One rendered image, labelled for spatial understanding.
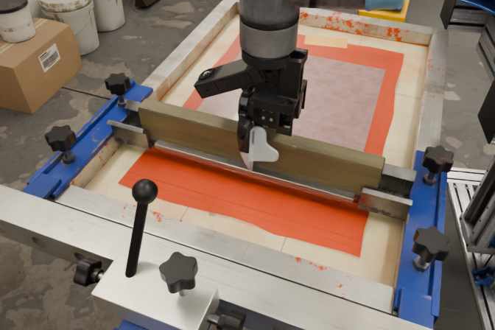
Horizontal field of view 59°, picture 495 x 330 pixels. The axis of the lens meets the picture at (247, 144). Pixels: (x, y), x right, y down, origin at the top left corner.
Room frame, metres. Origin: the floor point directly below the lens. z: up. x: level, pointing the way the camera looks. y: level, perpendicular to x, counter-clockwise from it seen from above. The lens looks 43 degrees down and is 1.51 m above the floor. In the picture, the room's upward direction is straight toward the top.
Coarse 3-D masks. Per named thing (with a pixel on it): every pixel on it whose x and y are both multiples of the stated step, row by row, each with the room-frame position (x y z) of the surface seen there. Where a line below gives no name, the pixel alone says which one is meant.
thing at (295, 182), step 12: (156, 144) 0.56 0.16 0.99; (168, 144) 0.56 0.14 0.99; (192, 156) 0.53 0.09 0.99; (204, 156) 0.53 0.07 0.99; (216, 156) 0.53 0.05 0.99; (228, 168) 0.51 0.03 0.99; (240, 168) 0.50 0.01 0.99; (276, 180) 0.48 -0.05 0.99; (288, 180) 0.47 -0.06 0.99; (300, 180) 0.47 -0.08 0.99; (324, 192) 0.45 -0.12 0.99; (336, 192) 0.45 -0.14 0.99; (348, 192) 0.45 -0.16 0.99
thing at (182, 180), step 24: (240, 48) 0.95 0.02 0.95; (312, 48) 0.95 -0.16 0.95; (192, 96) 0.75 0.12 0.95; (216, 96) 0.75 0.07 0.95; (144, 168) 0.54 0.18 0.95; (168, 168) 0.54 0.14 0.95; (192, 168) 0.54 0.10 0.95; (216, 168) 0.54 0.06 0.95; (168, 192) 0.48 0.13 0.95; (192, 192) 0.48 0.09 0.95; (216, 192) 0.48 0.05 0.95; (240, 192) 0.48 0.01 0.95
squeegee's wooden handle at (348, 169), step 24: (144, 120) 0.58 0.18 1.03; (168, 120) 0.56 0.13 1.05; (192, 120) 0.55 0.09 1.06; (216, 120) 0.55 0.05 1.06; (192, 144) 0.55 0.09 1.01; (216, 144) 0.53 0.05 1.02; (288, 144) 0.49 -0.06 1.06; (312, 144) 0.49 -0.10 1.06; (264, 168) 0.50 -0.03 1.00; (288, 168) 0.49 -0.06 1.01; (312, 168) 0.47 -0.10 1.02; (336, 168) 0.46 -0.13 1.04; (360, 168) 0.45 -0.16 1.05; (360, 192) 0.45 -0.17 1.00
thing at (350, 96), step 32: (320, 64) 0.88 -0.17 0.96; (352, 64) 0.88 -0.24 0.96; (384, 64) 0.88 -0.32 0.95; (320, 96) 0.75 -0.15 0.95; (352, 96) 0.75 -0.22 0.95; (384, 96) 0.75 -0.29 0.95; (320, 128) 0.65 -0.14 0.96; (352, 128) 0.65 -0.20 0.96; (384, 128) 0.65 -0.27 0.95; (256, 192) 0.48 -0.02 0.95; (288, 192) 0.48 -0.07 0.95; (256, 224) 0.42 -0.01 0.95; (288, 224) 0.42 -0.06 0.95; (320, 224) 0.42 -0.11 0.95; (352, 224) 0.42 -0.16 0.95
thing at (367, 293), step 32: (224, 0) 1.14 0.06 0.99; (192, 32) 0.96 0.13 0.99; (352, 32) 1.02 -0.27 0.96; (384, 32) 1.00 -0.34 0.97; (416, 32) 0.97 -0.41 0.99; (448, 32) 0.96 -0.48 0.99; (160, 96) 0.74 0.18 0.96; (416, 128) 0.64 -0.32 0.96; (96, 160) 0.54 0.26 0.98; (64, 192) 0.45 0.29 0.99; (128, 224) 0.39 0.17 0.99; (160, 224) 0.39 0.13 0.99; (192, 224) 0.39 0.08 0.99; (224, 256) 0.34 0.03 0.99; (256, 256) 0.34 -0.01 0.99; (288, 256) 0.34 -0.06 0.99; (320, 288) 0.29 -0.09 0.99; (352, 288) 0.29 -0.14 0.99; (384, 288) 0.29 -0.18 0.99
